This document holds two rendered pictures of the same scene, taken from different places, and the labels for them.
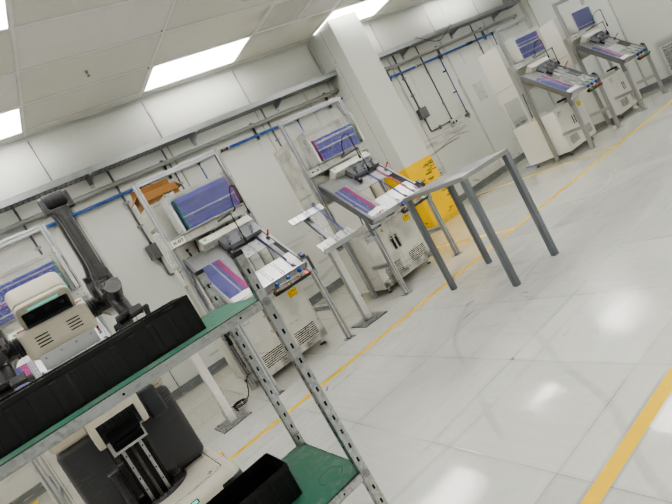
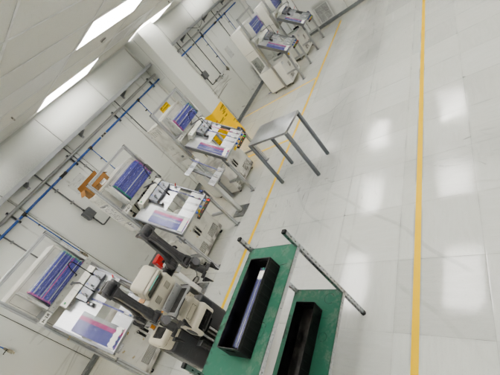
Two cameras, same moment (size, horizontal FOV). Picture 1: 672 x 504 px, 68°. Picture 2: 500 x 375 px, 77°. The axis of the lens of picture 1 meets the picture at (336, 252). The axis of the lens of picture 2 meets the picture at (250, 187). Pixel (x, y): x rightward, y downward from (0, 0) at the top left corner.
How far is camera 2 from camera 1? 1.29 m
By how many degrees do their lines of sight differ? 22
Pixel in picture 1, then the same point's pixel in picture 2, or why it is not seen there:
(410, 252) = (242, 166)
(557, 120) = (282, 66)
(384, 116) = (190, 85)
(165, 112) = (54, 121)
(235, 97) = (95, 97)
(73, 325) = (166, 286)
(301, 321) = (208, 225)
